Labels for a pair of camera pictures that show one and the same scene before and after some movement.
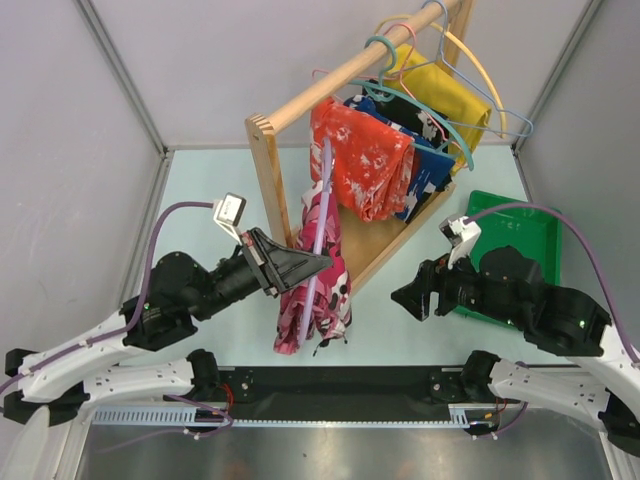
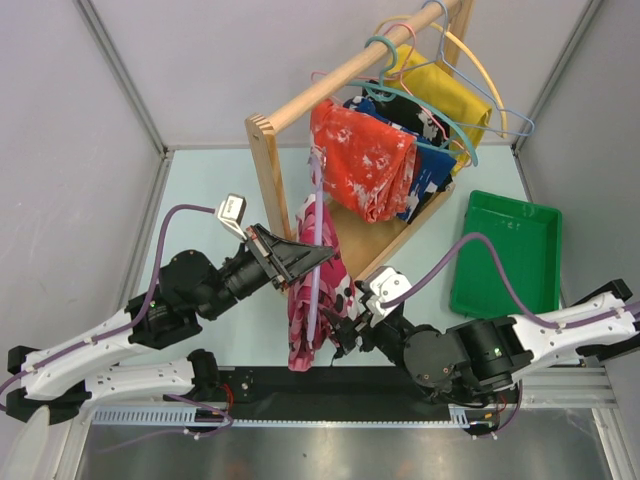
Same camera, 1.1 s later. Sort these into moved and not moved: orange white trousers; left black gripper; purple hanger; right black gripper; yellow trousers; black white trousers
Moved: right black gripper; purple hanger
Not moved: yellow trousers; black white trousers; left black gripper; orange white trousers
